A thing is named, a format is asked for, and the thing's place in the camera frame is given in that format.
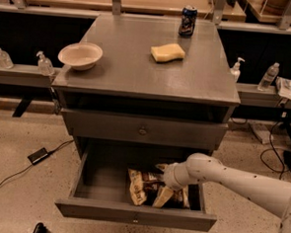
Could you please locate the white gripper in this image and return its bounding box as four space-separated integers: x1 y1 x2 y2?
153 162 195 208

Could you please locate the brown chip bag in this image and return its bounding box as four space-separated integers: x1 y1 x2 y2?
128 169 190 209

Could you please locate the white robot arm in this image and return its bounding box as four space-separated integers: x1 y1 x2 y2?
156 153 291 233

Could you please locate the open grey middle drawer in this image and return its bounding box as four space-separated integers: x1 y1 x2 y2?
55 139 216 232

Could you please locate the grey drawer cabinet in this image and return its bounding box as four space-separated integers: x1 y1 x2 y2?
52 13 241 151

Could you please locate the closed grey top drawer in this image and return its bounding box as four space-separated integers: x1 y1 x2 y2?
62 109 228 150

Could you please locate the yellow sponge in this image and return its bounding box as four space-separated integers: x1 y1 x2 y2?
150 43 185 63

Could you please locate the black power adapter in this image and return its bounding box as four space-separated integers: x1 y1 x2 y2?
28 148 49 165

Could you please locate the clear pump bottle right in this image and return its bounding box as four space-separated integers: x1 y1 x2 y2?
230 57 244 82

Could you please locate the clear pump bottle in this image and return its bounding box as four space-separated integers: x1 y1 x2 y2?
230 57 244 82
36 50 55 76
0 47 14 69

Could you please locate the black object on floor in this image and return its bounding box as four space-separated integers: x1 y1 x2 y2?
33 223 47 233

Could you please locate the white bowl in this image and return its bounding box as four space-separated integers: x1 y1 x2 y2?
58 42 103 71

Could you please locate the clear water bottle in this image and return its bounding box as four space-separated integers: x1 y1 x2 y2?
257 62 280 91

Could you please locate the white crumpled packet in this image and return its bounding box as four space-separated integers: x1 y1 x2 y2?
276 77 291 101

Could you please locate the blue soda can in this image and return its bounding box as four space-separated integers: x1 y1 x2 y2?
179 5 197 37

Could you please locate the clear pump bottle far left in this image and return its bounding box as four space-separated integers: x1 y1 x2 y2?
0 47 14 69

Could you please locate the black floor cable right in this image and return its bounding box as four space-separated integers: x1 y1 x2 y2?
257 109 291 190

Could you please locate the grey shelf rail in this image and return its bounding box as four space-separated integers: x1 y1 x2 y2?
0 64 51 88

